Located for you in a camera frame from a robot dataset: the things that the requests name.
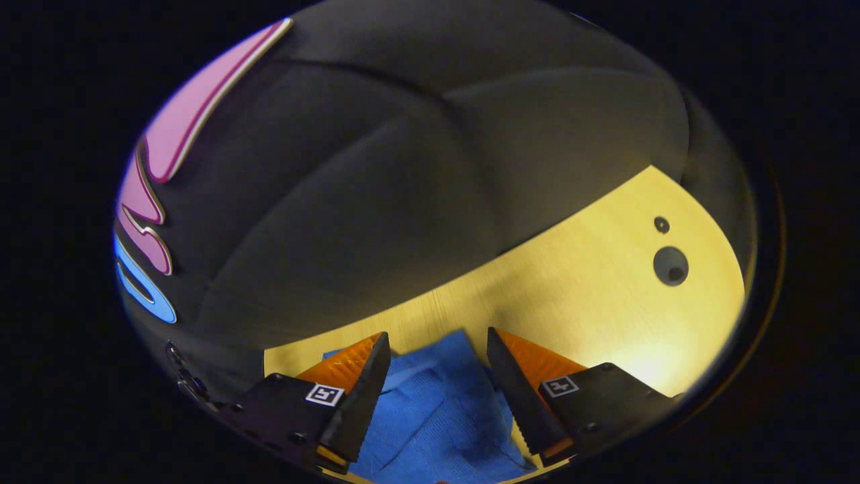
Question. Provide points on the blue button shirt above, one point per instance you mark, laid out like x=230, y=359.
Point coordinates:
x=437, y=417

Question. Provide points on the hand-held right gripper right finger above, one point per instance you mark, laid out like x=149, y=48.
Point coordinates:
x=517, y=396

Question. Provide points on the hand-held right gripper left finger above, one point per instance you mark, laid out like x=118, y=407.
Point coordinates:
x=359, y=403

